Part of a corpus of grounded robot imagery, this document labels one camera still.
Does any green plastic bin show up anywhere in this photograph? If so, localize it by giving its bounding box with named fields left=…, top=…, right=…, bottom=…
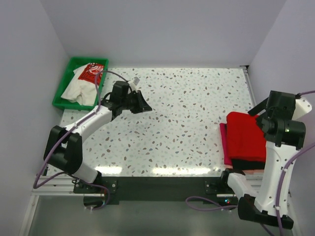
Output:
left=52, top=57, right=109, bottom=111

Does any folded black t shirt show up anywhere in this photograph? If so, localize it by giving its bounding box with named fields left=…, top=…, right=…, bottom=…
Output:
left=231, top=159, right=265, bottom=171

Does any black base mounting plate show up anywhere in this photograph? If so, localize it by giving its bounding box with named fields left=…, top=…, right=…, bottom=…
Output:
left=72, top=177, right=238, bottom=207

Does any aluminium frame rail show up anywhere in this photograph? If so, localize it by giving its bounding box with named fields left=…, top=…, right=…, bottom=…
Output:
left=31, top=172, right=266, bottom=197

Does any folded magenta t shirt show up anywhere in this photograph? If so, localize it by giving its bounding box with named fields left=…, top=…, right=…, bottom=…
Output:
left=219, top=123, right=232, bottom=166

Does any white t shirt red print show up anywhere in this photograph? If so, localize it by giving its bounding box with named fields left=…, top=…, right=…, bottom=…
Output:
left=61, top=62, right=104, bottom=106

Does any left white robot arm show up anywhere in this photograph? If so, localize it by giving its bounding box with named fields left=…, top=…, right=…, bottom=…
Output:
left=44, top=77, right=152, bottom=193

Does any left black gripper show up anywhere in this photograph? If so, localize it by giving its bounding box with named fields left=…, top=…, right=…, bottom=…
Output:
left=121, top=90, right=152, bottom=114

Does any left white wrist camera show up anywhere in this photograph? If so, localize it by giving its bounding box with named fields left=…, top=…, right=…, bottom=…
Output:
left=128, top=77, right=140, bottom=92

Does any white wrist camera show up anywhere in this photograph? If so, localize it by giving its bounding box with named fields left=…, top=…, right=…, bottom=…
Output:
left=292, top=97, right=312, bottom=120
left=128, top=77, right=140, bottom=92

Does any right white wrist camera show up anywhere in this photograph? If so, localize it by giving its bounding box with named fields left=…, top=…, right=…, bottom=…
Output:
left=292, top=97, right=312, bottom=120

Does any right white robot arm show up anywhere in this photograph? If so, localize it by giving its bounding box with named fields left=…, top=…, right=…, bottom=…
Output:
left=219, top=90, right=312, bottom=230

